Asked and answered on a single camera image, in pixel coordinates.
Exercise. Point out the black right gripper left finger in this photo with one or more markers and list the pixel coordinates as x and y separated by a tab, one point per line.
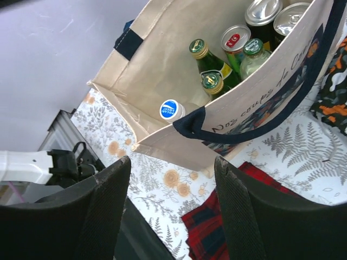
79	222

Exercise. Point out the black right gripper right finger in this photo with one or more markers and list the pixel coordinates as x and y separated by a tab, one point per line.
261	222

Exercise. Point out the blue cap Pocari bottle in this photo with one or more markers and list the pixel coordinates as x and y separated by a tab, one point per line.
171	110

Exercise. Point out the green Perrier bottle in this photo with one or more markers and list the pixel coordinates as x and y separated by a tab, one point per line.
214	85
207	62

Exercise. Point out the beige canvas tote bag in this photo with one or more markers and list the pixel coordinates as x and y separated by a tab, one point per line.
151	63

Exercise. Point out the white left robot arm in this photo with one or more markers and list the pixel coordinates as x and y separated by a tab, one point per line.
54	167

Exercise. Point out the red plaid skirt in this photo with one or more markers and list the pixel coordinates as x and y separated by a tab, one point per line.
206	238

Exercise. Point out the floral tablecloth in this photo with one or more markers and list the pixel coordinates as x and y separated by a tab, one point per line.
301	155

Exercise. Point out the orange black patterned garment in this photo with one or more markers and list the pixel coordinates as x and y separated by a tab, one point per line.
330	104

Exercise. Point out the silver top can left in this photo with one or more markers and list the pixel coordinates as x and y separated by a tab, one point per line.
259	17

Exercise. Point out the silver can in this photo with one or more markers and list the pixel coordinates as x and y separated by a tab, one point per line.
259	17
286	20

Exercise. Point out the silver top can right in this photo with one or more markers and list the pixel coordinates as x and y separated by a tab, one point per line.
286	20

